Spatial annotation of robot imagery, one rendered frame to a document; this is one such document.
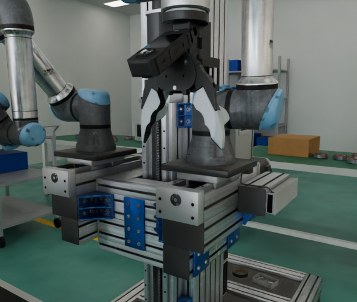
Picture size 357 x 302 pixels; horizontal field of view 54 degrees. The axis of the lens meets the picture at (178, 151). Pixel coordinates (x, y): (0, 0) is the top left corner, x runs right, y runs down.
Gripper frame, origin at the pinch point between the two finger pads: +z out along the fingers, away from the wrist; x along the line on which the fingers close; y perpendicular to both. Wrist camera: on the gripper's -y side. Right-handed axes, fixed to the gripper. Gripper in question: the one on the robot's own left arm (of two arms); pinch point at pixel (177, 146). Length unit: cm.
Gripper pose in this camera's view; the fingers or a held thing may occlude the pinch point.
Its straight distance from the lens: 54.5
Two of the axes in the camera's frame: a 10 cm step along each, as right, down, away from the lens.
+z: 0.0, 9.9, 1.4
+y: 5.4, -1.2, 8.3
